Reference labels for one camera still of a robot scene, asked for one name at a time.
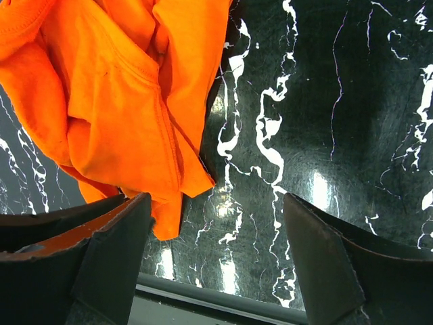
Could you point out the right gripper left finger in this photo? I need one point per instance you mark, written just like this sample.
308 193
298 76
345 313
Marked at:
89 254

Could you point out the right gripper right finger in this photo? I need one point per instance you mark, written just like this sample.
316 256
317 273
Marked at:
348 275

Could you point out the orange t shirt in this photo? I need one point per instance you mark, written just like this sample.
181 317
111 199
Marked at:
114 92

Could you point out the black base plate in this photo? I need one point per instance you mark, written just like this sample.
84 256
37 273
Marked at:
214 303

